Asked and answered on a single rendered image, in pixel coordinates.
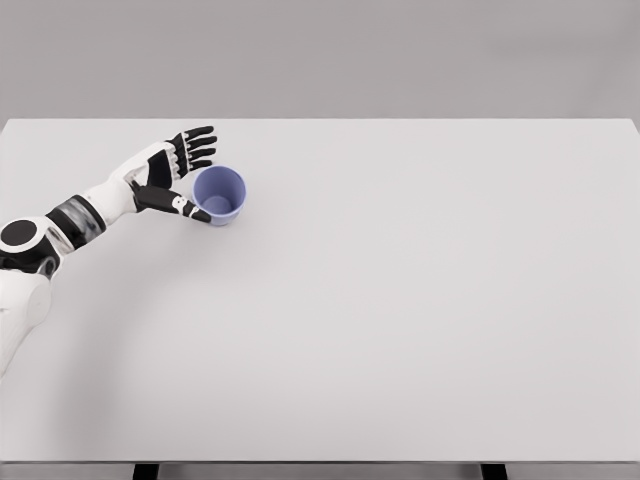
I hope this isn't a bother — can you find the blue plastic cup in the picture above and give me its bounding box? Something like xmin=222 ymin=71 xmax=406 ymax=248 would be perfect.
xmin=192 ymin=165 xmax=248 ymax=229

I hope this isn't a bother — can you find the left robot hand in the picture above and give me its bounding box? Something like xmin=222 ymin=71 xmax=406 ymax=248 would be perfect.
xmin=106 ymin=125 xmax=219 ymax=223

